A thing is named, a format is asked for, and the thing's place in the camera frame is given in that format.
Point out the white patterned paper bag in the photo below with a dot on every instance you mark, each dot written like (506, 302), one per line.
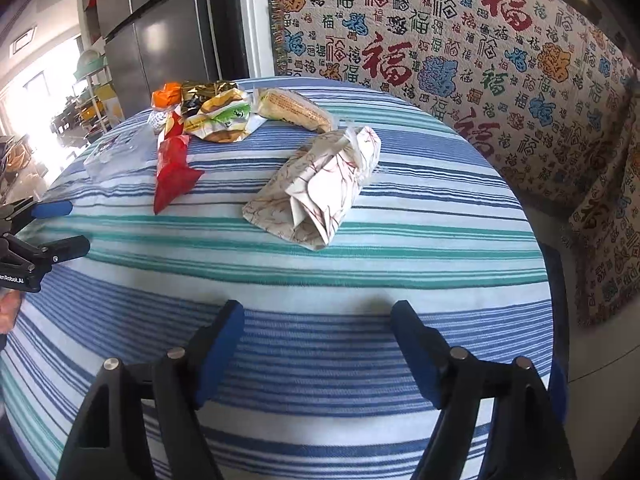
(308, 198)

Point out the clear plastic wrapper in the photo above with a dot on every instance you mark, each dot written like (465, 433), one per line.
(125, 152)

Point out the striped blue tablecloth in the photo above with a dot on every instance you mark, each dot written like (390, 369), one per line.
(317, 388)

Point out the orange plastic bag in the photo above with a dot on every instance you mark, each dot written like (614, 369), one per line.
(167, 96)

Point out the red white snack wrapper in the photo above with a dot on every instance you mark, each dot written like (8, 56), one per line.
(166, 123)

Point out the gold foil wrapper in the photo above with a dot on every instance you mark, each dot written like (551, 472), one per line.
(194, 94)

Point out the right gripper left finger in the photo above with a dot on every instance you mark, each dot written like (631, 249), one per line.
(184, 379)

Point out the burger print wrapper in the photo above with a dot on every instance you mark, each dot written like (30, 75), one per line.
(228, 117)

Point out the patterned fu character cloth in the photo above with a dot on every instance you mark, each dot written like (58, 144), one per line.
(536, 88)

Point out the person's left hand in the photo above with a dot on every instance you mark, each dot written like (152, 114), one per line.
(10, 306)

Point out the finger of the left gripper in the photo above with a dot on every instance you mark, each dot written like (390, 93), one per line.
(62, 249)
(15, 216)

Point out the beige snack bar wrapper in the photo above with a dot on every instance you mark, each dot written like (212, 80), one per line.
(289, 106)

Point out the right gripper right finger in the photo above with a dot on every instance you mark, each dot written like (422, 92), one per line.
(453, 380)

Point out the red plastic wrapper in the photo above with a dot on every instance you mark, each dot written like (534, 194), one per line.
(174, 176)

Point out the blue trash bin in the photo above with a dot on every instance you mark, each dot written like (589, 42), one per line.
(558, 391)

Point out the grey refrigerator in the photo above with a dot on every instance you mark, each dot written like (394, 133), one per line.
(151, 42)

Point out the white storage rack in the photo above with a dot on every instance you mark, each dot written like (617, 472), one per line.
(92, 69)

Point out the yellow cardboard box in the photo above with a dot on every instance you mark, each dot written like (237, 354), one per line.
(107, 95)

